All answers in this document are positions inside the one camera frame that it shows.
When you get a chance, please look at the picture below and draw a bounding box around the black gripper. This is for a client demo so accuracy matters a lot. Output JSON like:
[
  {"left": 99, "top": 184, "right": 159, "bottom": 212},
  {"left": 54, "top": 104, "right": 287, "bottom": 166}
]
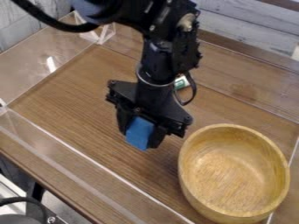
[{"left": 107, "top": 80, "right": 192, "bottom": 149}]

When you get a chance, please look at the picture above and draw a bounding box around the blue rectangular block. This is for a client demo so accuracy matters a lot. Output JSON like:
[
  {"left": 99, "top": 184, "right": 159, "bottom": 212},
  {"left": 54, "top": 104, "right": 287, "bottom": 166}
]
[{"left": 126, "top": 117, "right": 155, "bottom": 151}]

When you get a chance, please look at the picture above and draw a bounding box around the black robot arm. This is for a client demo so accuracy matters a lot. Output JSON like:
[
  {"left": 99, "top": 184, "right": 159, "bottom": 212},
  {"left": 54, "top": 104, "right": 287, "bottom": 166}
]
[{"left": 11, "top": 0, "right": 202, "bottom": 151}]

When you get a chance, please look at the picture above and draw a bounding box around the brown wooden bowl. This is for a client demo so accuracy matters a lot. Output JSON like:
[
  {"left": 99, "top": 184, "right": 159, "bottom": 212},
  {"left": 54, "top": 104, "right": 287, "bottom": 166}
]
[{"left": 178, "top": 123, "right": 291, "bottom": 224}]

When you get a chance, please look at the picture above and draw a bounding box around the green Expo marker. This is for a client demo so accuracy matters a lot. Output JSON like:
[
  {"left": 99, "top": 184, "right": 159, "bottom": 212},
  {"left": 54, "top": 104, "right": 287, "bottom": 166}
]
[{"left": 174, "top": 75, "right": 191, "bottom": 90}]

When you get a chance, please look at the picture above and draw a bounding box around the black table leg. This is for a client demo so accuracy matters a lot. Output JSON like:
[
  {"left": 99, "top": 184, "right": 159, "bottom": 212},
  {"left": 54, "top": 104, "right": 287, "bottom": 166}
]
[{"left": 32, "top": 183, "right": 46, "bottom": 202}]

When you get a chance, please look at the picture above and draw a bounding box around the clear acrylic corner bracket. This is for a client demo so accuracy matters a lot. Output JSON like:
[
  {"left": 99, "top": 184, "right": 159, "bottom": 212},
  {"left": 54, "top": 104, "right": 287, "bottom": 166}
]
[{"left": 72, "top": 11, "right": 118, "bottom": 46}]

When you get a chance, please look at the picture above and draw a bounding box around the black cable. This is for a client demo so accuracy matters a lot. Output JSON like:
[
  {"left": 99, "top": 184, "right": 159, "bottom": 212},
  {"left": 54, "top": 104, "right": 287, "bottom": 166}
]
[{"left": 0, "top": 196, "right": 48, "bottom": 224}]

